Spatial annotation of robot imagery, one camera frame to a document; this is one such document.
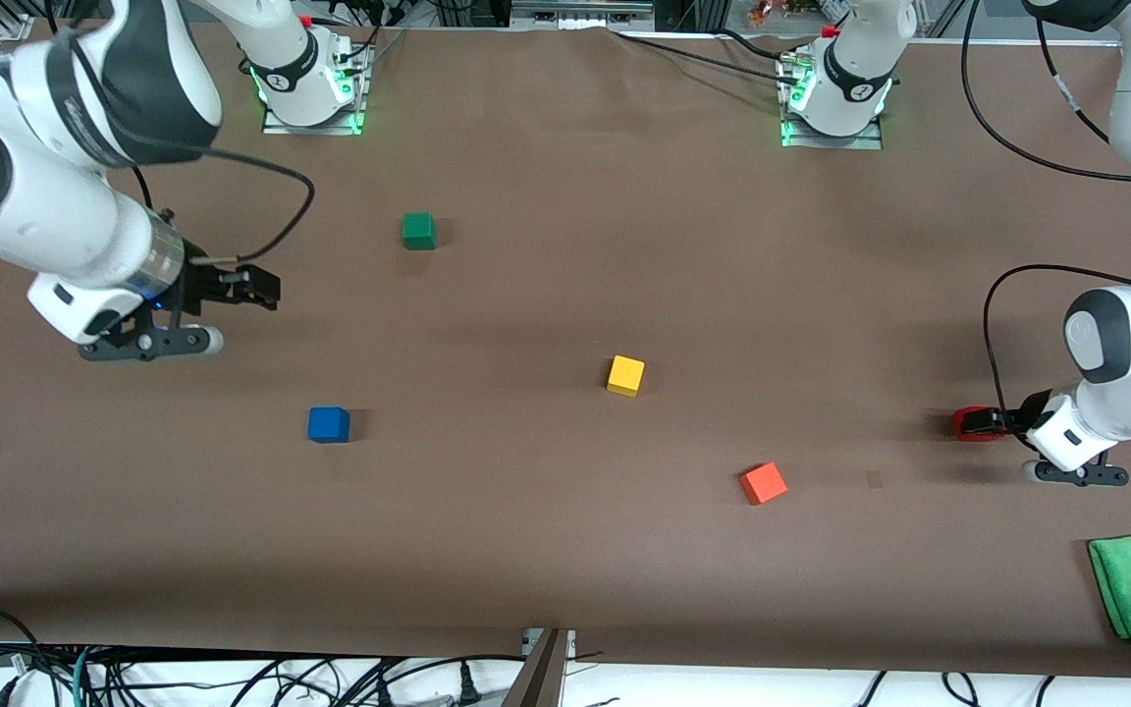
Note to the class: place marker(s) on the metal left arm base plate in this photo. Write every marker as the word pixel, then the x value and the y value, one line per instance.
pixel 860 142

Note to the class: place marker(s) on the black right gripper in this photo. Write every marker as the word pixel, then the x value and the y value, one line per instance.
pixel 202 285

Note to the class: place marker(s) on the green block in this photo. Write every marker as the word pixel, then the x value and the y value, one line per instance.
pixel 418 231

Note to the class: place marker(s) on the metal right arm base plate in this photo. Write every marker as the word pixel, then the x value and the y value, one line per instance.
pixel 330 127

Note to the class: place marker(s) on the blue block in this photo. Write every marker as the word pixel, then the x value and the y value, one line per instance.
pixel 328 424

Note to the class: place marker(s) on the orange block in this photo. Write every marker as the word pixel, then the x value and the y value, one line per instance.
pixel 764 483

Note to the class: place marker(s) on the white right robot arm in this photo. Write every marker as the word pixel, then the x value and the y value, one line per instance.
pixel 55 206

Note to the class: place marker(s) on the red block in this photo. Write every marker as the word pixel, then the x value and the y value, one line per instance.
pixel 972 423

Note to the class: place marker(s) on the yellow block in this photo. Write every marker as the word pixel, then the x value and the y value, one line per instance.
pixel 625 375

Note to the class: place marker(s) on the silver aluminium rail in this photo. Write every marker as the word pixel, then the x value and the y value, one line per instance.
pixel 575 15

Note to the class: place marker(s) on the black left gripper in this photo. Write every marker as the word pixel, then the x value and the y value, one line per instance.
pixel 1029 410

